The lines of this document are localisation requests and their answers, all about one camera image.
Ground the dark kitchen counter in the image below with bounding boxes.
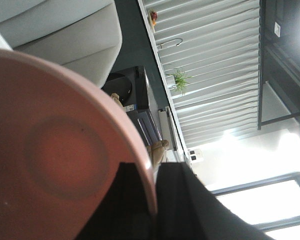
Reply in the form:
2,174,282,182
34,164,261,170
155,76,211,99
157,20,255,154
111,0,189,163

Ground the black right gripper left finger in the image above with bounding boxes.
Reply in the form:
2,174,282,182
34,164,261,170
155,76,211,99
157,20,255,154
76,163,153,240

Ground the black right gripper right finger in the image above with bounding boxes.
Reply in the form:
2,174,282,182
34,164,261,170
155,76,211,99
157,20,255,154
156,162,270,240

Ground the fruit plate on counter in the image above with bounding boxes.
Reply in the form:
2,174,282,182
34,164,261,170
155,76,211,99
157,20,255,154
148,10,158,27

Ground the green potted plant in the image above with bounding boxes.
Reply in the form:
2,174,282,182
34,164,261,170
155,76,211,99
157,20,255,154
166,67,192,96

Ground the grey armchair right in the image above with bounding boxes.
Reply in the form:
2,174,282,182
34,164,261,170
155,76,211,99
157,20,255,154
0,0,122,88

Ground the pink bowl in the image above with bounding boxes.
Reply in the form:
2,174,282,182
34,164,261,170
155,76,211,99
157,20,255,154
0,49,158,240

